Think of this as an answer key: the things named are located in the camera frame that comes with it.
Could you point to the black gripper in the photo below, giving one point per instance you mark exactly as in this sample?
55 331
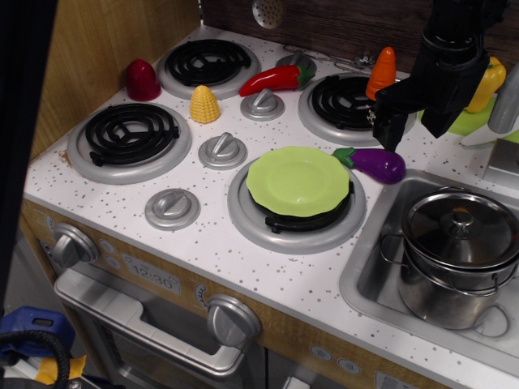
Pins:
442 83

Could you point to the purple toy eggplant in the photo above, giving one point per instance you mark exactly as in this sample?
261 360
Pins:
384 167

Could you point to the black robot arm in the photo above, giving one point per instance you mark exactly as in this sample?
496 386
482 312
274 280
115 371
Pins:
456 21

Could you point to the light green plastic plate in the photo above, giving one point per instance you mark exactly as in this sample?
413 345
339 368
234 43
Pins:
298 181

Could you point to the orange toy carrot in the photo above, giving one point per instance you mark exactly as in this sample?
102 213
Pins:
383 73

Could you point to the back right black burner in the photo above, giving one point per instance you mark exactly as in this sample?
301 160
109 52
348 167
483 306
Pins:
335 108

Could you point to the black burner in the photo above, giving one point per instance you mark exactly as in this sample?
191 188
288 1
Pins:
254 225
222 66
335 108
129 143

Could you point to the green cutting board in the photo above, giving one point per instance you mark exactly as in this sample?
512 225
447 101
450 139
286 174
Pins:
467 123

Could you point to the white toy knife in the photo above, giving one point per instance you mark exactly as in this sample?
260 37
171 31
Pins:
484 135

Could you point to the red toy chili pepper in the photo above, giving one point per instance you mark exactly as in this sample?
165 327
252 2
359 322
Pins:
287 77

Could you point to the silver stove knob back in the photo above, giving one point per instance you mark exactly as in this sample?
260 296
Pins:
298 57

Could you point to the silver stove knob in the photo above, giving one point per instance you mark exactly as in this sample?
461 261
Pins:
172 209
262 106
223 152
298 57

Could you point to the yellow toy bell pepper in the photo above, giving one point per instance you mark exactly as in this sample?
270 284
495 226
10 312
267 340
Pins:
492 80

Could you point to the silver stove knob upper middle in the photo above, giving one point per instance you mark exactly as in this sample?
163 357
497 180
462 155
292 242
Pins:
262 106

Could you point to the silver faucet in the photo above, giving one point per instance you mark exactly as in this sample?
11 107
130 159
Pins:
502 167

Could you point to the steel pot with lid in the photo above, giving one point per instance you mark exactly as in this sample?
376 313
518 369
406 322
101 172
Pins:
456 251

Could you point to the hanging metal strainer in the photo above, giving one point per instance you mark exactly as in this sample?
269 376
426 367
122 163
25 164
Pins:
268 13

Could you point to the front right black burner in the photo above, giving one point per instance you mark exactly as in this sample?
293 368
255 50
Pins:
254 225

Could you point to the silver stove knob centre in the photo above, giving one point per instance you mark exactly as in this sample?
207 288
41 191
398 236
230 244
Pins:
223 152

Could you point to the back left black burner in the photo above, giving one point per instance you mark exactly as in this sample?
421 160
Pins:
222 66

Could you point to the silver sink basin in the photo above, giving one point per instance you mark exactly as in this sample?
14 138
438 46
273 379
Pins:
369 284

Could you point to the yellow toy corn cob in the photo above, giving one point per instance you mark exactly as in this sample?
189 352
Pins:
204 107

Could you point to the silver stove knob front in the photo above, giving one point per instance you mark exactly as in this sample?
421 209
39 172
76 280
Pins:
172 209

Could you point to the dark red toy fruit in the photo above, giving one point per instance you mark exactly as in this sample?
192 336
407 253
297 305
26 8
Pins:
141 81

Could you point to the right oven dial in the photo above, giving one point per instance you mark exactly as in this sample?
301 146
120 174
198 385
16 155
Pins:
231 323

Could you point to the oven dial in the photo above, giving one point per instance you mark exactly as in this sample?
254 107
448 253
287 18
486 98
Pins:
73 246
231 323

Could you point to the front left black burner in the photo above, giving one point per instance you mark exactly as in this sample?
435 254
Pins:
129 143

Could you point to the oven clock display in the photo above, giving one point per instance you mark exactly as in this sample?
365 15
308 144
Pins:
153 274

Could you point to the left oven dial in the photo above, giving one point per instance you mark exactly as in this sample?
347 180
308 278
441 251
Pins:
73 246

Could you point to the blue clamp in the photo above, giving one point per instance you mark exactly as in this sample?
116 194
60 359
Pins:
35 332

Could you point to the silver oven door handle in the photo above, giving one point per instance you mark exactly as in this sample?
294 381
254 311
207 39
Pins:
150 348

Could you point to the black camera frame post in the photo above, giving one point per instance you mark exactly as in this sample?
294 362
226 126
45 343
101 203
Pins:
26 32

